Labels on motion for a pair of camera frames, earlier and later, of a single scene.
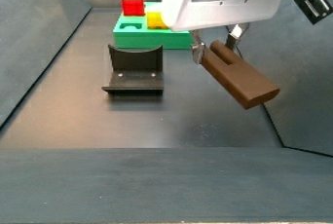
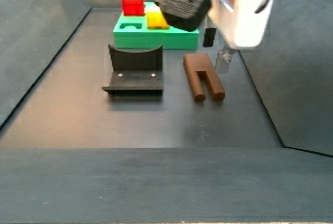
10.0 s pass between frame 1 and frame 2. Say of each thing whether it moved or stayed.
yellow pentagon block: stayed
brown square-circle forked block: moved
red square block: stayed
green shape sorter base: stayed
